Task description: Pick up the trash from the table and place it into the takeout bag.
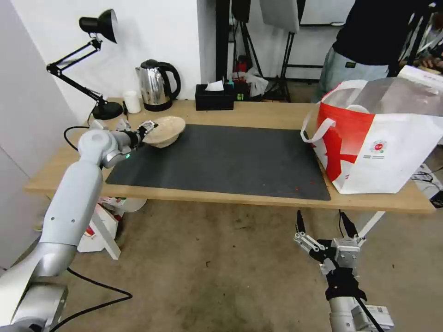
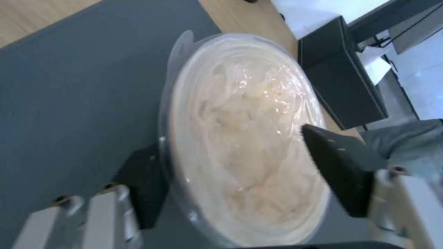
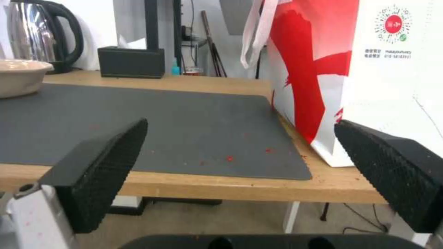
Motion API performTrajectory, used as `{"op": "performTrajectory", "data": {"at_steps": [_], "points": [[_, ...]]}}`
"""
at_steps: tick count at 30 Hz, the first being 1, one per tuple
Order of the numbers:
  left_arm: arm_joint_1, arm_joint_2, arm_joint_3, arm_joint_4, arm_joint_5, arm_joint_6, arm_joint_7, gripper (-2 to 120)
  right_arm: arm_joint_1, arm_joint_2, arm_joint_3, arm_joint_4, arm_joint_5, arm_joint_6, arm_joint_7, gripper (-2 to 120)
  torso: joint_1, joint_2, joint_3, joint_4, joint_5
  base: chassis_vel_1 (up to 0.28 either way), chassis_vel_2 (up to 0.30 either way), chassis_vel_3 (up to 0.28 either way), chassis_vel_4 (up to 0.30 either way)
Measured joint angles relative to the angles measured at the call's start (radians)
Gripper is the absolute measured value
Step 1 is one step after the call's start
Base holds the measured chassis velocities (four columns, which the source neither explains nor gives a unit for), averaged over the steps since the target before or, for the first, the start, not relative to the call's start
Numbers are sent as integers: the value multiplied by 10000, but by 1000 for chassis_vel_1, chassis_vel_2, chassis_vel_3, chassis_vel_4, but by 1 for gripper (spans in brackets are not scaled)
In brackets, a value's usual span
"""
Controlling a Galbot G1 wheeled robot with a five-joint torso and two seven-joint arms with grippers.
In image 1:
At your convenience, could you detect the black tripod stand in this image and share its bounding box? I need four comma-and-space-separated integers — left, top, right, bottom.
227, 0, 292, 103

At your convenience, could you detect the red printed cardboard box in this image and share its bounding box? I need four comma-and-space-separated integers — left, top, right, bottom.
77, 197, 122, 254

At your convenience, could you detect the white box with cables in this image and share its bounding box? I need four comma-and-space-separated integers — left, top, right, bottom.
410, 161, 443, 209

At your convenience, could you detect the beige paper bowl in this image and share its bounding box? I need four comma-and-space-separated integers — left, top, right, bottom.
143, 116, 186, 150

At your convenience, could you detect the white cylindrical cup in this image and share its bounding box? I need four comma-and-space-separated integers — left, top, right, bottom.
123, 90, 142, 114

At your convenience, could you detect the white light panel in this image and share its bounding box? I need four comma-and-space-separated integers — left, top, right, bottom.
259, 0, 301, 34

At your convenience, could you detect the red white takeout bag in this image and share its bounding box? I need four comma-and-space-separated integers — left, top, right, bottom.
300, 77, 443, 195

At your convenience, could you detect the black floor cable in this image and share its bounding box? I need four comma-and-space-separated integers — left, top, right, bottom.
52, 265, 134, 332

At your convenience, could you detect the black tissue box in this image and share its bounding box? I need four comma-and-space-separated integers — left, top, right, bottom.
195, 83, 236, 112

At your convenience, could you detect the black device with green light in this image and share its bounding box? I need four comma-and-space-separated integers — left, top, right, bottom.
234, 81, 250, 102

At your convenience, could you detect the white table leg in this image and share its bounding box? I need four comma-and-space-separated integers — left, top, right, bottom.
357, 210, 387, 240
92, 198, 122, 261

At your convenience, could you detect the black desk lamp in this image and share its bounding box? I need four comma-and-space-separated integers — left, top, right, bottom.
46, 8, 125, 121

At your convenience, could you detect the person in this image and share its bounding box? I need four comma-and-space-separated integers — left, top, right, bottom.
311, 0, 443, 104

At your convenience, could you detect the white plastic bag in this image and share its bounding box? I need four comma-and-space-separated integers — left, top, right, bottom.
229, 67, 269, 100

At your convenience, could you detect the thin black cord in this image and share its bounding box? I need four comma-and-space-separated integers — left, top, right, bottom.
63, 125, 91, 154

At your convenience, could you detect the white cardboard box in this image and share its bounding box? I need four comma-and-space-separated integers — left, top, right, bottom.
395, 65, 443, 84

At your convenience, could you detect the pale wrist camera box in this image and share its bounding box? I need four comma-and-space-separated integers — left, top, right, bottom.
331, 237, 360, 268

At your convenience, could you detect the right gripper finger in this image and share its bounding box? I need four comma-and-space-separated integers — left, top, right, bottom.
293, 210, 327, 256
339, 211, 368, 247

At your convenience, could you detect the steel electric kettle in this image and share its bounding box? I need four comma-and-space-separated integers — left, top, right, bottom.
134, 59, 182, 112

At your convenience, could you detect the white bucket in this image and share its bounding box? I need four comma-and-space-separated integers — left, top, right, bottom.
117, 197, 149, 213

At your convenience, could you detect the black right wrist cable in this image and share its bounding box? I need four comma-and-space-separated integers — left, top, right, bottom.
352, 296, 385, 332

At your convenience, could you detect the black desk mat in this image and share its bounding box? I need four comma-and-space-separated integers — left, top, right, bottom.
105, 124, 332, 202

